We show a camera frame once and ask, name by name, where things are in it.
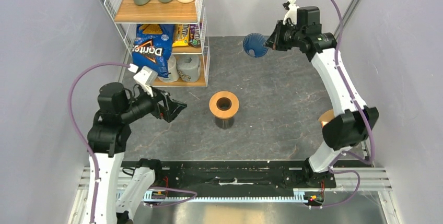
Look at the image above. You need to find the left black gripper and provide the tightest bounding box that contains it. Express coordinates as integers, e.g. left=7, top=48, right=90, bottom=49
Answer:
left=120, top=81, right=186, bottom=122

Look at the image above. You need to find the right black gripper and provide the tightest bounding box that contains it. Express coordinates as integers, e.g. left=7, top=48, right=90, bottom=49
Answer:
left=263, top=20, right=304, bottom=52

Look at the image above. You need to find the glass coffee carafe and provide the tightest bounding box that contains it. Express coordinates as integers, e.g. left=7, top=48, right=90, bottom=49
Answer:
left=214, top=117, right=235, bottom=129

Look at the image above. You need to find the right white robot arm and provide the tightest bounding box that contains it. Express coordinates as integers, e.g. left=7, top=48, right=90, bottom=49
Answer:
left=265, top=4, right=379, bottom=187

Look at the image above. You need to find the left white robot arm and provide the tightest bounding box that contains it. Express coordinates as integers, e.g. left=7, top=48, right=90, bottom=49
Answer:
left=82, top=82, right=187, bottom=223

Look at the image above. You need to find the brown paper coffee filter pack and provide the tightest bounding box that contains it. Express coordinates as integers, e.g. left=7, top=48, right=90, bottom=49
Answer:
left=318, top=109, right=335, bottom=128

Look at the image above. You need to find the white toilet paper roll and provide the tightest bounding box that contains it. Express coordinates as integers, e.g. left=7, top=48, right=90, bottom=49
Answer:
left=158, top=55, right=180, bottom=83

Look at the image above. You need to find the grey toilet paper roll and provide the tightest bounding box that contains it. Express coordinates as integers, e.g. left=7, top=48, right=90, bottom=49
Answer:
left=177, top=55, right=201, bottom=82

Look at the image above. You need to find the blue Doritos chip bag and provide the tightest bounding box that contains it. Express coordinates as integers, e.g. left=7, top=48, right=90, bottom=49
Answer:
left=132, top=23, right=174, bottom=78

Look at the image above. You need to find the dark brown candy bag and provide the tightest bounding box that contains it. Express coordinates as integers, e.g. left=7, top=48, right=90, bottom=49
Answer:
left=188, top=24, right=201, bottom=48

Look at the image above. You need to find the yellow M&M candy bag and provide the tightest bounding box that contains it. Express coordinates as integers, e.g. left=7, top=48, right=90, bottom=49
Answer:
left=172, top=24, right=190, bottom=48

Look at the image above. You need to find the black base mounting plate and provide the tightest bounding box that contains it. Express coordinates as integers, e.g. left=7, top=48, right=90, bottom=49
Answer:
left=121, top=159, right=372, bottom=199

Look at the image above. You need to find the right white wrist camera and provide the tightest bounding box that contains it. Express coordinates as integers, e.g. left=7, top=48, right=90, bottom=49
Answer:
left=283, top=0, right=299, bottom=25

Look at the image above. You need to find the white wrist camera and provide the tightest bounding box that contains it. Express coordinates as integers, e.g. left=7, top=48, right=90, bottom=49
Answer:
left=128, top=64, right=158, bottom=97
left=283, top=0, right=299, bottom=25

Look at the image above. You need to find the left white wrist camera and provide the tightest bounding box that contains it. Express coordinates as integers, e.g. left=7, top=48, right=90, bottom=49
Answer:
left=128, top=64, right=158, bottom=97

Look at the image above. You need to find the white wire shelf rack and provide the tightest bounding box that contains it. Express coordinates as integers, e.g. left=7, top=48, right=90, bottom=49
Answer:
left=103, top=0, right=211, bottom=87

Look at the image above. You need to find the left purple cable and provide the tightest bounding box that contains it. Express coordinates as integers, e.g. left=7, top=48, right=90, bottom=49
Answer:
left=67, top=61, right=198, bottom=224

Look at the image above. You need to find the purple cable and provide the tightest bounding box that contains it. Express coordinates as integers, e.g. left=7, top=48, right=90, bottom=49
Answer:
left=292, top=0, right=376, bottom=210
left=67, top=61, right=198, bottom=224

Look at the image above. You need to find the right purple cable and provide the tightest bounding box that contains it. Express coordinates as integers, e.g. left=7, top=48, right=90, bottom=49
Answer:
left=292, top=0, right=376, bottom=210

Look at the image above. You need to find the white slotted cable duct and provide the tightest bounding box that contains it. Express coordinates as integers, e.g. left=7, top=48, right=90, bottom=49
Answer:
left=142, top=190, right=324, bottom=204

